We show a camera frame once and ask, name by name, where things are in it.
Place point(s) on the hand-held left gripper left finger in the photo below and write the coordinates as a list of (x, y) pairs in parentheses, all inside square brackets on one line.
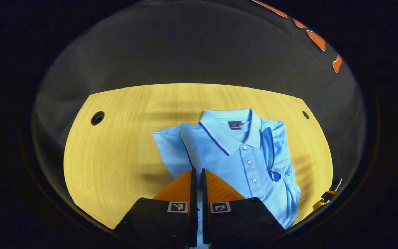
[(193, 193)]

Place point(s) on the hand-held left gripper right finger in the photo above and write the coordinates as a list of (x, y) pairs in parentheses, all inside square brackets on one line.
[(204, 193)]

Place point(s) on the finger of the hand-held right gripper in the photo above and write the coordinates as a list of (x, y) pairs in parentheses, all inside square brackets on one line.
[(327, 196)]

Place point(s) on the light blue T-shirt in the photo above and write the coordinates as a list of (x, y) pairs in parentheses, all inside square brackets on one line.
[(240, 162)]

